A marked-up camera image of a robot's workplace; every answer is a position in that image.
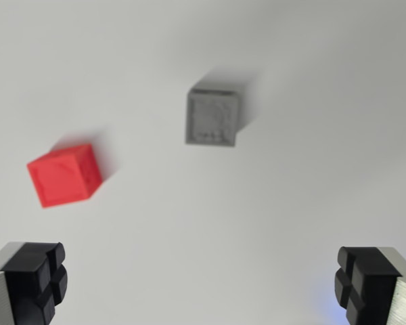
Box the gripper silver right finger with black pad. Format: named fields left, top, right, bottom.
left=334, top=246, right=406, bottom=325

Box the grey embossed number cube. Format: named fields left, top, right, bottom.
left=185, top=79, right=247, bottom=148

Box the red embossed cube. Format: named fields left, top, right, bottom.
left=26, top=143, right=104, bottom=209

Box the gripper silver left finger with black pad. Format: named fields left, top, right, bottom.
left=0, top=241, right=69, bottom=325

